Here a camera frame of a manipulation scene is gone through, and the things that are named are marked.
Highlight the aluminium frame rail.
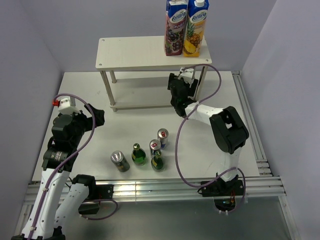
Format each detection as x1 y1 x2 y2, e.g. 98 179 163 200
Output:
14 71 301 240

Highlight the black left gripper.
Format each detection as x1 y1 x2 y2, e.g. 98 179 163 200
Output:
68 103 104 147

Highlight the silver blue can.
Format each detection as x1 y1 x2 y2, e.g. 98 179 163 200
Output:
157 128 169 149
149 139 161 158

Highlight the white two-tier shelf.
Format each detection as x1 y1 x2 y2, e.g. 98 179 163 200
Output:
95 36 212 112

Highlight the purple grape juice carton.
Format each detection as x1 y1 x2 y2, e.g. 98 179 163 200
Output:
164 0 188 56

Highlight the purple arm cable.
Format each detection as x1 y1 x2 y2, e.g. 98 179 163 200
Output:
174 64 247 213
24 93 97 240

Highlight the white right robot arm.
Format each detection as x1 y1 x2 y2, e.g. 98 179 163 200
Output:
167 73 250 195

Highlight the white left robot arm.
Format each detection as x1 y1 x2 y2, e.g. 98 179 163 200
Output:
12 101 105 240

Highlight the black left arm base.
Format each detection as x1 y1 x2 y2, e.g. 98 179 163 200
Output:
78 184 114 216

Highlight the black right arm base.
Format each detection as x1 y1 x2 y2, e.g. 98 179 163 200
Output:
197 179 247 215

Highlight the dark can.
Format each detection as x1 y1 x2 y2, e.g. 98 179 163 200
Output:
110 150 130 173

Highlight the yellow pineapple juice carton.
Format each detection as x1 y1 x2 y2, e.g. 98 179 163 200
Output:
182 0 210 57

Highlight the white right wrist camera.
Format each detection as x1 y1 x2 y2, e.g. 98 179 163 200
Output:
178 67 195 85

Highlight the green glass bottle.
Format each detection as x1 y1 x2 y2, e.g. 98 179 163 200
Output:
131 143 147 166
150 150 165 172

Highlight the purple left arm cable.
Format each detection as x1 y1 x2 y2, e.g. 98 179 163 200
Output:
24 93 97 240

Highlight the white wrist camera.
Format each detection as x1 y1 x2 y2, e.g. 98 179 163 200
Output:
178 67 195 85
52 96 81 115

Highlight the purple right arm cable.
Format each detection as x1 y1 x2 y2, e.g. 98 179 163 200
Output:
174 64 247 213

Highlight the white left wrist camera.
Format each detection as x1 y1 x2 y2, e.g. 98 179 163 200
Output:
52 96 81 115

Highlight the silver blue can front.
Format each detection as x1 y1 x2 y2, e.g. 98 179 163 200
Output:
149 139 161 158

